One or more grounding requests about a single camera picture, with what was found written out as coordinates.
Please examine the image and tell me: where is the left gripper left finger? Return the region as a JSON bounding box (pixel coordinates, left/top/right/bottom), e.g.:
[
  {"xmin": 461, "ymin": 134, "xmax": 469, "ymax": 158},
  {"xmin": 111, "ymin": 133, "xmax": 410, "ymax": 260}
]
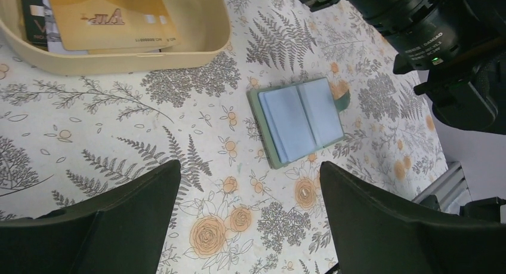
[{"xmin": 1, "ymin": 160, "xmax": 181, "ymax": 273}]

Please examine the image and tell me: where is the green card holder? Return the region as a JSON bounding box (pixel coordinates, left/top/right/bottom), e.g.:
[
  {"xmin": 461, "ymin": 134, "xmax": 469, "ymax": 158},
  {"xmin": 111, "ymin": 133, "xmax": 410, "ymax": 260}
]
[{"xmin": 246, "ymin": 78, "xmax": 350, "ymax": 170}]

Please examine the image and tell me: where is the beige oval tray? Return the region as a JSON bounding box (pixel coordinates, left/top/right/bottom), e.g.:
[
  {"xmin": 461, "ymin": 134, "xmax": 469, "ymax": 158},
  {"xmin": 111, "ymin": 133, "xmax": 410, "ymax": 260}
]
[{"xmin": 1, "ymin": 0, "xmax": 232, "ymax": 75}]

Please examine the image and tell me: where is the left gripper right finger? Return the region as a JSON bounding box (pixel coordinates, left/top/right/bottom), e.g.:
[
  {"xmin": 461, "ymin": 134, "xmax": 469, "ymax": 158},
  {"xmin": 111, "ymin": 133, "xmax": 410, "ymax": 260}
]
[{"xmin": 320, "ymin": 161, "xmax": 505, "ymax": 273}]

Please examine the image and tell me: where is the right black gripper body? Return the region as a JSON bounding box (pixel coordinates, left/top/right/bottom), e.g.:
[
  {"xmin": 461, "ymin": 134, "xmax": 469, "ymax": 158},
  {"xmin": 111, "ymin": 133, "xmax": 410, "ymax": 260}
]
[{"xmin": 299, "ymin": 0, "xmax": 505, "ymax": 71}]

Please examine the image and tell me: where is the floral table mat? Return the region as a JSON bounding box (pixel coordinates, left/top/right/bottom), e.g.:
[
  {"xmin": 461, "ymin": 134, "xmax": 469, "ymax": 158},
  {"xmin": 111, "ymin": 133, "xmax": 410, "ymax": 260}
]
[{"xmin": 1, "ymin": 0, "xmax": 448, "ymax": 273}]

